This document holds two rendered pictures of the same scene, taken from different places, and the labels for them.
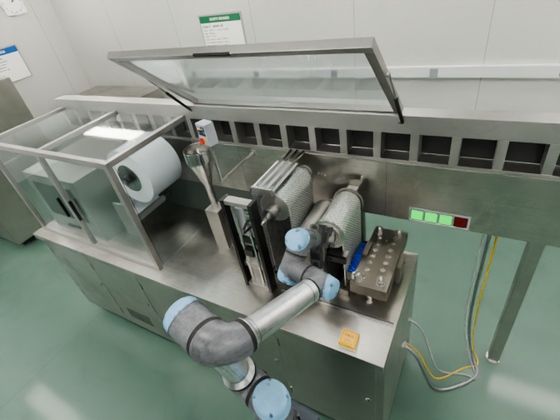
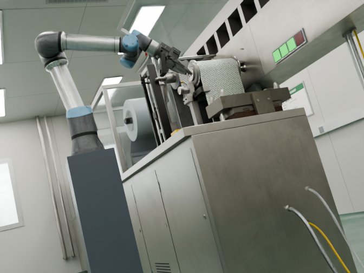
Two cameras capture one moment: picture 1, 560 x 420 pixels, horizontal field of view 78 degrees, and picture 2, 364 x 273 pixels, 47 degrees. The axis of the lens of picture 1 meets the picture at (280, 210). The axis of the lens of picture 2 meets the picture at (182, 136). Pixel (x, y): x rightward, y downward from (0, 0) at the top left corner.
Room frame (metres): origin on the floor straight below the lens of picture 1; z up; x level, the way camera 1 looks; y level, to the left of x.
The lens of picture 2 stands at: (-0.79, -1.12, 0.56)
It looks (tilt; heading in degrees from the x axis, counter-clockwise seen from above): 10 degrees up; 30
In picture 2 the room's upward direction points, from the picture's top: 15 degrees counter-clockwise
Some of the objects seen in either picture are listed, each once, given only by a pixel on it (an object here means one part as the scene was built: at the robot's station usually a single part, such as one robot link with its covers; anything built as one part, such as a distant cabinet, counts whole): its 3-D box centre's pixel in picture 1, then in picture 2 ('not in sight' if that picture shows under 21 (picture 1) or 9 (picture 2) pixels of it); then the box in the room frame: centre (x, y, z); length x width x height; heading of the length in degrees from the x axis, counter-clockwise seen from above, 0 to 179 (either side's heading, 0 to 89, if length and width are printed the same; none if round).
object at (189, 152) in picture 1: (197, 153); not in sight; (1.61, 0.35, 1.50); 0.14 x 0.14 x 0.06
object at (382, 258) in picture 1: (380, 260); (248, 102); (1.14, -0.42, 1.00); 0.40 x 0.16 x 0.06; 145
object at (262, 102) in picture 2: (400, 268); (262, 102); (1.10, -0.51, 0.96); 0.10 x 0.03 x 0.11; 145
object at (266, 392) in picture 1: (272, 403); (81, 121); (0.56, 0.15, 1.07); 0.13 x 0.12 x 0.14; 40
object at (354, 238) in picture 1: (352, 242); (225, 91); (1.18, -0.30, 1.11); 0.23 x 0.01 x 0.18; 145
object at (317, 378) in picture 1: (214, 290); (177, 233); (1.69, 0.56, 0.43); 2.52 x 0.64 x 0.86; 55
